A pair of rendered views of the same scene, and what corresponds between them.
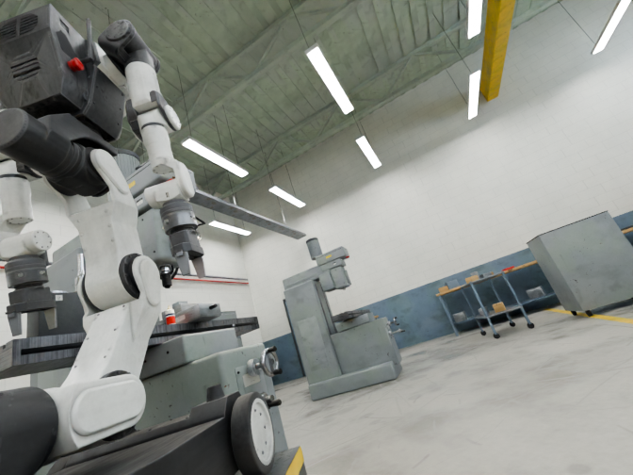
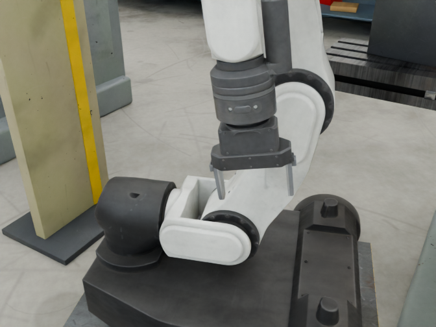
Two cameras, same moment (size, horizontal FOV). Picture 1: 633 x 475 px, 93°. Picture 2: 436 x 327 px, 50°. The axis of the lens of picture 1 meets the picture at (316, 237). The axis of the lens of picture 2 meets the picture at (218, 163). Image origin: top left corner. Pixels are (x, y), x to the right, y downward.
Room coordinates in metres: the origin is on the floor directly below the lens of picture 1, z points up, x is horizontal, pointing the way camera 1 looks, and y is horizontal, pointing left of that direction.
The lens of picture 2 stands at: (0.83, -0.26, 1.36)
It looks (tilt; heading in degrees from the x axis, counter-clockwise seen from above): 31 degrees down; 100
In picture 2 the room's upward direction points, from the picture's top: straight up
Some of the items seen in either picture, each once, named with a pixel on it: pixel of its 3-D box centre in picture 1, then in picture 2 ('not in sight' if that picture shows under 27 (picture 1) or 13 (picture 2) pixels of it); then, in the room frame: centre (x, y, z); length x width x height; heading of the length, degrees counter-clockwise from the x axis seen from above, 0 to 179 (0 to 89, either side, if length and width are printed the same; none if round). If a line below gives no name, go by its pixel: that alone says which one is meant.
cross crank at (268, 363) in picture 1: (263, 364); not in sight; (1.36, 0.39, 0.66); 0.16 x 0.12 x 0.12; 69
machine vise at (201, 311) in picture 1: (186, 316); not in sight; (1.59, 0.80, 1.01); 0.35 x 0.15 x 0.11; 70
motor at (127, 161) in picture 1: (124, 176); not in sight; (1.63, 1.09, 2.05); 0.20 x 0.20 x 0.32
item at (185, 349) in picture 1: (177, 356); not in sight; (1.54, 0.86, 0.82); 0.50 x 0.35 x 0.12; 69
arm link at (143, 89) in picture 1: (148, 102); not in sight; (0.72, 0.38, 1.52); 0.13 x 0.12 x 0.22; 90
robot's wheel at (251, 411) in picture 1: (254, 432); not in sight; (0.93, 0.33, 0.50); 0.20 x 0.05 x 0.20; 178
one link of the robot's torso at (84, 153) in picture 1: (80, 171); not in sight; (0.71, 0.60, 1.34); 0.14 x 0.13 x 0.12; 88
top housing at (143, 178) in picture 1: (152, 191); not in sight; (1.55, 0.87, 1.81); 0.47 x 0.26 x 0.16; 69
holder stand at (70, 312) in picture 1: (68, 318); (422, 18); (1.13, 1.05, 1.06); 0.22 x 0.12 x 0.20; 152
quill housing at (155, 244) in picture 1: (160, 240); not in sight; (1.54, 0.86, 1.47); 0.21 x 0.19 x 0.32; 159
